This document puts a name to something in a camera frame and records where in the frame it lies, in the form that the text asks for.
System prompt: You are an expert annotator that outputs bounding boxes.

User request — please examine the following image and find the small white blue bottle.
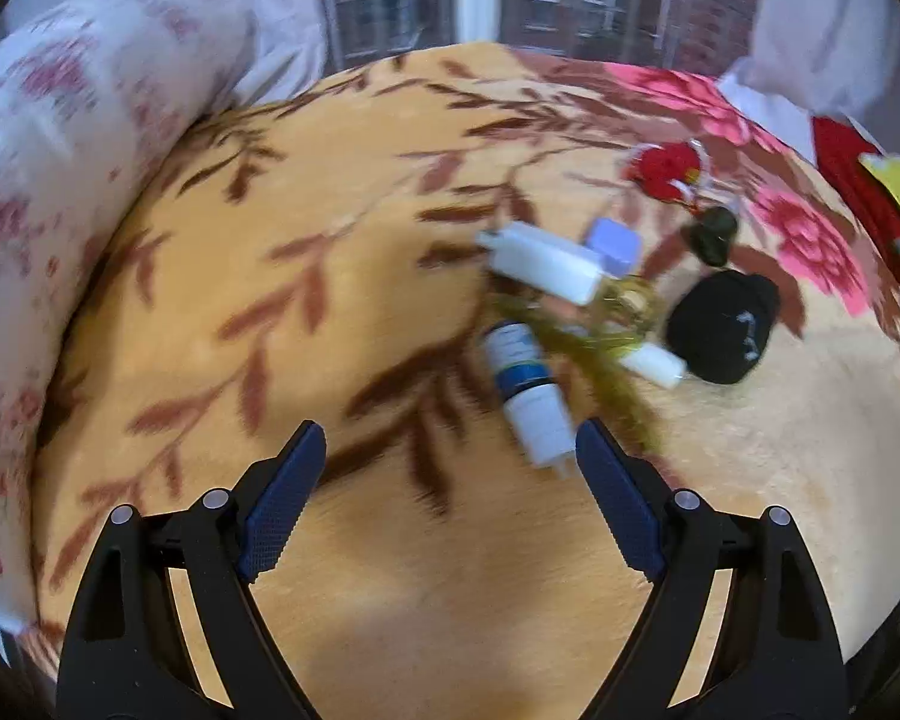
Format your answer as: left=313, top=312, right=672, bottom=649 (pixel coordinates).
left=482, top=320, right=575, bottom=473

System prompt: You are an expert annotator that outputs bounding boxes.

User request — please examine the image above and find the black cloth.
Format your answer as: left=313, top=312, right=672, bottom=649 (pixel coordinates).
left=665, top=270, right=781, bottom=385

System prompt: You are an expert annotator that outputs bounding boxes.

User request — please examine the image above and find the dark green small item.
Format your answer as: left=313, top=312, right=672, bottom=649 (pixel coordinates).
left=683, top=206, right=740, bottom=268

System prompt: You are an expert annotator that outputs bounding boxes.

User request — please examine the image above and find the small lavender box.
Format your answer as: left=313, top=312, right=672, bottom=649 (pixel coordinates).
left=583, top=218, right=642, bottom=278

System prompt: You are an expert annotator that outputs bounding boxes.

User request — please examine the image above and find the white rectangular box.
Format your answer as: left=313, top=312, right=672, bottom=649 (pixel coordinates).
left=476, top=221, right=605, bottom=307

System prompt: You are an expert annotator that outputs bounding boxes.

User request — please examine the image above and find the red white wrapper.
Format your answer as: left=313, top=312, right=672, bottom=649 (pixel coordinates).
left=622, top=138, right=710, bottom=210

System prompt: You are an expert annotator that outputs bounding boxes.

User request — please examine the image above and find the white cream tube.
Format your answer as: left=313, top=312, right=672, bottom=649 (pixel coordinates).
left=619, top=343, right=686, bottom=390

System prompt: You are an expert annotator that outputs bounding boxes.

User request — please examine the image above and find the yellow floral plush blanket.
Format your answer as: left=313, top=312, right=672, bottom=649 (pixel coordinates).
left=34, top=44, right=900, bottom=718

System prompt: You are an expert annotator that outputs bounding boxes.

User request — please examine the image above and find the red cloth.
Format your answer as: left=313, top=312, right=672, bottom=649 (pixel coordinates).
left=811, top=117, right=900, bottom=288

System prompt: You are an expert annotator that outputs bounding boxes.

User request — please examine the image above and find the folded pink floral quilt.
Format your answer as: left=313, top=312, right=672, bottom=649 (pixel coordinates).
left=0, top=39, right=208, bottom=634

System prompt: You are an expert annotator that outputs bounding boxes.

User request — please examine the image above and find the right white curtain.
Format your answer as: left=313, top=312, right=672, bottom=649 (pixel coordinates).
left=717, top=0, right=900, bottom=163

